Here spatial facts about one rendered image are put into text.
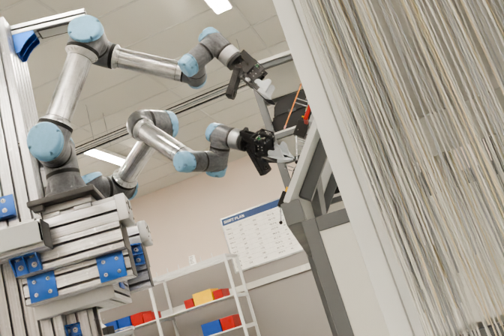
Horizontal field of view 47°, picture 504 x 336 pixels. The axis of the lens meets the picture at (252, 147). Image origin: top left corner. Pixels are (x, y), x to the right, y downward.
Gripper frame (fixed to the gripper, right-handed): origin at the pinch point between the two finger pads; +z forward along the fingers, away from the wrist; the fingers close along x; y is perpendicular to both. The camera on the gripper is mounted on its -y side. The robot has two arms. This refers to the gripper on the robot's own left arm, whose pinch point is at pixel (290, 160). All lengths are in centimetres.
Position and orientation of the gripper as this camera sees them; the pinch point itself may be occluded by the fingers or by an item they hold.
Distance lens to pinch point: 200.6
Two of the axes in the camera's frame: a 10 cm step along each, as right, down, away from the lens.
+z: 8.1, 2.4, -5.4
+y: -1.1, -8.4, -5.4
